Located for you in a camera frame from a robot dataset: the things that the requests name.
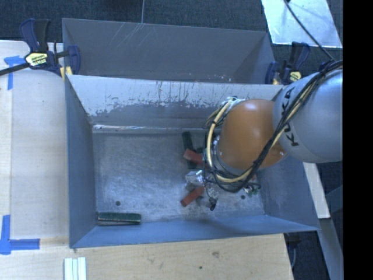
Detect pale wood board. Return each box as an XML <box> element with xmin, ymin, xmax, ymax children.
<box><xmin>9</xmin><ymin>68</ymin><xmax>71</xmax><ymax>240</ymax></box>

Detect black cylinder on white bracket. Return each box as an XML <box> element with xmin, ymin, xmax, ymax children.
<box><xmin>207</xmin><ymin>184</ymin><xmax>220</xmax><ymax>212</ymax></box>

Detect red-brown flat block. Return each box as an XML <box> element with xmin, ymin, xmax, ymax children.
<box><xmin>180</xmin><ymin>185</ymin><xmax>206</xmax><ymax>208</ymax></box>
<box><xmin>182</xmin><ymin>148</ymin><xmax>205</xmax><ymax>165</ymax></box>

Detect grey metal bin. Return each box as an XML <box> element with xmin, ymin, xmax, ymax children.
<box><xmin>61</xmin><ymin>17</ymin><xmax>322</xmax><ymax>249</ymax></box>

